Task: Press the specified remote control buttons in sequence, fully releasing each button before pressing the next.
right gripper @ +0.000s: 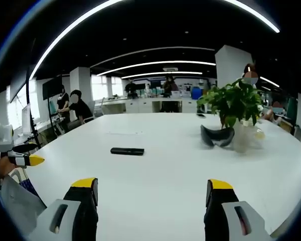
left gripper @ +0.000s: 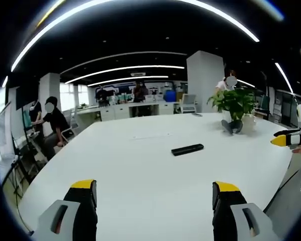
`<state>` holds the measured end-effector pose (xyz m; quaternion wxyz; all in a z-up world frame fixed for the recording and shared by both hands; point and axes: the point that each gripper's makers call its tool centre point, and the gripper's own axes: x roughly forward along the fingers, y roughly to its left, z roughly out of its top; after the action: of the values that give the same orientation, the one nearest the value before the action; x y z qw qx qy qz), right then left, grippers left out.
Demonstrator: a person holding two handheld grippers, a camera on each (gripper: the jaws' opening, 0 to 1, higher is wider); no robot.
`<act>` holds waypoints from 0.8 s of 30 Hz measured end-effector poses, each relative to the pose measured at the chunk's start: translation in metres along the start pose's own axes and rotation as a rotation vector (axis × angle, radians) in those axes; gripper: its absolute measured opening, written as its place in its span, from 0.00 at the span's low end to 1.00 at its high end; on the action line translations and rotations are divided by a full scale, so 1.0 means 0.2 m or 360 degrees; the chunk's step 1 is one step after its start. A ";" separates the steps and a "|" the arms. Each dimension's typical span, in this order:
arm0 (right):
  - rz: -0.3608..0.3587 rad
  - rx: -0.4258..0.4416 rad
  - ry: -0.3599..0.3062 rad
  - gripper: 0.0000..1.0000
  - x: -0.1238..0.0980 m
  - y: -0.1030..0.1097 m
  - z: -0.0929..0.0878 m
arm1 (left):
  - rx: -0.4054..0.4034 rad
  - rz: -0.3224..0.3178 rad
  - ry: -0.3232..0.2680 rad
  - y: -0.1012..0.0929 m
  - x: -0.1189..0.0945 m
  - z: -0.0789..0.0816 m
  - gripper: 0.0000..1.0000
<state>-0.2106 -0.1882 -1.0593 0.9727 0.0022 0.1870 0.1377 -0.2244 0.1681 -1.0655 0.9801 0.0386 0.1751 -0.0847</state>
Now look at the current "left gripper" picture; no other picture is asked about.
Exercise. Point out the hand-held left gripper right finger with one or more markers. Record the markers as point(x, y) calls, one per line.
point(230, 211)

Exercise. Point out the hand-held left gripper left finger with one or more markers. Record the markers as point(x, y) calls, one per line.
point(75, 211)

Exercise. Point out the black remote control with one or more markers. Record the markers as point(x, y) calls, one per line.
point(187, 149)

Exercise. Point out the white plant pot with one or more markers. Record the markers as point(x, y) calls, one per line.
point(248, 123)

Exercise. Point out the dark figurine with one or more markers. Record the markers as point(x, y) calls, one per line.
point(232, 125)

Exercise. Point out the green potted plant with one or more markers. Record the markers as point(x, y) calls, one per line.
point(234, 101)

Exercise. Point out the grey office chair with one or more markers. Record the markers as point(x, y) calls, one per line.
point(70, 125)

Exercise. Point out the small dark phone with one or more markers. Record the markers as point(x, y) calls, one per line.
point(197, 114)

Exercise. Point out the white square pillar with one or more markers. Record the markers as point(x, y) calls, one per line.
point(205, 81)

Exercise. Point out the white office chair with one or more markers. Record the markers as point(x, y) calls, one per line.
point(188, 103)

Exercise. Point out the white whiteboard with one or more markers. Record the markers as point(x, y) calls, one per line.
point(3, 130)

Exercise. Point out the white counter desk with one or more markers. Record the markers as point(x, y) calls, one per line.
point(130, 110)

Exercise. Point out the blue water barrel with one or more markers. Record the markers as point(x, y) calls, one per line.
point(169, 96)

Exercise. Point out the black stand frame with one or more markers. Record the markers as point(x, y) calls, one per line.
point(22, 148)

